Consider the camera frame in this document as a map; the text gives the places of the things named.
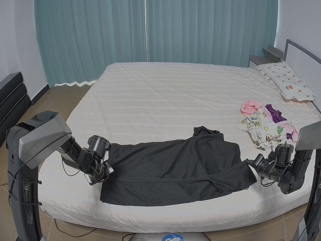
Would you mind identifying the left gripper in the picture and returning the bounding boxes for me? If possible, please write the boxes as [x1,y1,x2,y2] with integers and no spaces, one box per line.
[85,160,115,186]

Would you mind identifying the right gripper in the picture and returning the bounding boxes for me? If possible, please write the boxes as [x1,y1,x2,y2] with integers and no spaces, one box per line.
[253,154,277,181]

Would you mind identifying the black T-shirt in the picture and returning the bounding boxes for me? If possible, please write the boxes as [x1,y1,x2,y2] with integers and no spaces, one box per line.
[100,126,257,207]

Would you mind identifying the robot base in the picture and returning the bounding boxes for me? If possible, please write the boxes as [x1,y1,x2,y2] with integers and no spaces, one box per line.
[125,232,208,241]

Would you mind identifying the pile of clothes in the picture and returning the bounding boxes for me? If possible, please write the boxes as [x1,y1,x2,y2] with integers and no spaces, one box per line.
[238,99,300,151]

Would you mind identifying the bed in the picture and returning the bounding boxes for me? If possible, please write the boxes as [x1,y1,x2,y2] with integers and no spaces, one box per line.
[38,39,321,235]

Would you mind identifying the white printed pillow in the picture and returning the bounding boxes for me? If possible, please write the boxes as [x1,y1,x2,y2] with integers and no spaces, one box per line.
[253,61,316,101]

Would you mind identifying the grey bedside table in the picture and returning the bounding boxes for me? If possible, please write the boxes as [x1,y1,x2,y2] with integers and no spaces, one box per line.
[249,44,284,67]

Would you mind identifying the black chest of drawers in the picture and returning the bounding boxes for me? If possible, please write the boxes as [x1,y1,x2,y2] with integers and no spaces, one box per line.
[0,72,32,135]

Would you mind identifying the blue-green curtain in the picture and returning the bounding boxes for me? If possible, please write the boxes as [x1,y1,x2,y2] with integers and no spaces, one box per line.
[34,0,148,87]
[145,0,279,67]

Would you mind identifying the black cable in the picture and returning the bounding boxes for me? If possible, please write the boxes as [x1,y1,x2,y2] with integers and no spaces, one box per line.
[54,219,97,238]

